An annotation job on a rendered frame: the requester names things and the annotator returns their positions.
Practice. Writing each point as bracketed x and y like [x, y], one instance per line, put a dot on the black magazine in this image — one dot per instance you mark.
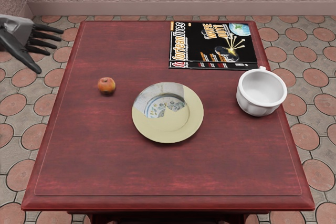
[210, 45]

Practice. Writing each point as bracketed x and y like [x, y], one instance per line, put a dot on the red yellow apple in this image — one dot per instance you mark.
[106, 85]

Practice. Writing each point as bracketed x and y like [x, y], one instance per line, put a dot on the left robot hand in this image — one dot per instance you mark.
[16, 30]

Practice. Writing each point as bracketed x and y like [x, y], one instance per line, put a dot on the white ceramic mug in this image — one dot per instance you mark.
[261, 95]

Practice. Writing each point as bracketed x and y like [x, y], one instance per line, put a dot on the cream plate with printed pattern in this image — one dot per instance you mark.
[172, 119]

